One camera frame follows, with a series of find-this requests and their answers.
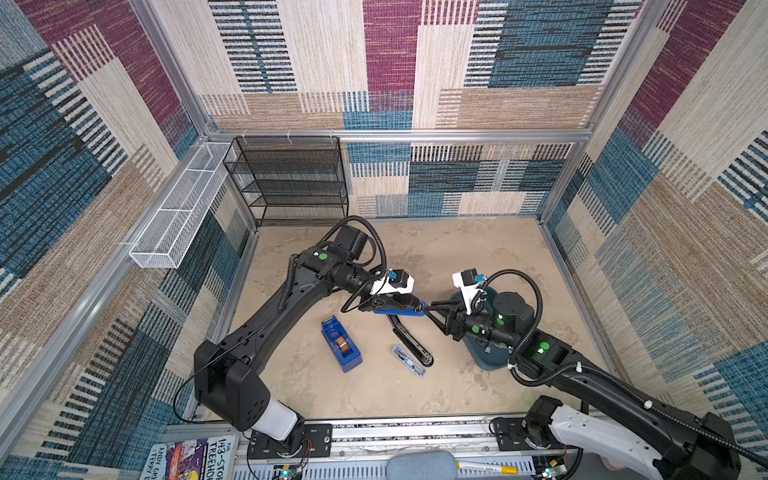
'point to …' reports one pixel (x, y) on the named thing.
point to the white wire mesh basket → (160, 239)
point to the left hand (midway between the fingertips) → (403, 292)
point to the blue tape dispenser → (343, 346)
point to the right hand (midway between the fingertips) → (428, 313)
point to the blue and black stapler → (405, 312)
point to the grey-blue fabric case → (424, 465)
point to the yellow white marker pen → (505, 470)
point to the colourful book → (203, 458)
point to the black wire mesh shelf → (289, 177)
